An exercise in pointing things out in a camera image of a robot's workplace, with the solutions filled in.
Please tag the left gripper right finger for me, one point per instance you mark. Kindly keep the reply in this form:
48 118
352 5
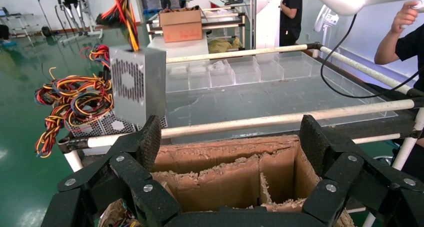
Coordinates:
354 172

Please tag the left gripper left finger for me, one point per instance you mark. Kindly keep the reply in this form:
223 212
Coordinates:
129 172

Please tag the white handheld controller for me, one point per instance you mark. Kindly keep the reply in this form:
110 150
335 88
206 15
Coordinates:
419 5

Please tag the operator hand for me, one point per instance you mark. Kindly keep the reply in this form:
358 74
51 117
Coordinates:
402 16

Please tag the silver mesh power supply box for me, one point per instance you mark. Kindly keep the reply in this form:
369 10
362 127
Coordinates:
87 130
117 126
163 122

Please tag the worn cardboard divider box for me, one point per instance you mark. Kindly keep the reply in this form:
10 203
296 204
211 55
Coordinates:
215 185

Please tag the clear acrylic divided tray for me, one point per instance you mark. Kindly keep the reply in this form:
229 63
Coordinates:
265 96

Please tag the crumpled clear plastic bag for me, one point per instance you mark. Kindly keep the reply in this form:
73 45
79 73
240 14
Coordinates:
219 66

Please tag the operator in black shirt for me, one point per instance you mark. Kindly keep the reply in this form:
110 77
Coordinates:
412 43

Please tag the printed brown cardboard box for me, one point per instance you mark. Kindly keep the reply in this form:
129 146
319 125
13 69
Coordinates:
180 26

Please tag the white standing fan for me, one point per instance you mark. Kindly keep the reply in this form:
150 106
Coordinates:
326 18

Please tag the yellow crumpled cloth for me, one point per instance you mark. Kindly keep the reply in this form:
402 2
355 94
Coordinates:
222 46

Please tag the black floor stand pole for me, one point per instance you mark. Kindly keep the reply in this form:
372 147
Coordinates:
46 31

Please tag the dark brown scrap pile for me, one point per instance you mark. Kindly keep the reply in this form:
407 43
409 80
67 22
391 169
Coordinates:
179 10

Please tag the person in black clothes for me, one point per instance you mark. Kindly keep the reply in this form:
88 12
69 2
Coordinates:
291 13

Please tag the blue floor base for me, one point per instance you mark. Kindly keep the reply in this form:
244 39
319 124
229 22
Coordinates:
8 44

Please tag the white pipe storage rack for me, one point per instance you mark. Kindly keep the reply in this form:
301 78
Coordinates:
222 21

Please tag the robot rig on white stand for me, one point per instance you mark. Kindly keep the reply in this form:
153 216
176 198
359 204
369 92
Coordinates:
71 0

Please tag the white pipe frame cart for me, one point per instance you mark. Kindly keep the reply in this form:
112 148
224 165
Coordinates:
232 123

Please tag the white metal shelf frame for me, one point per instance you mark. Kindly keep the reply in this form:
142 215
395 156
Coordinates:
16 16

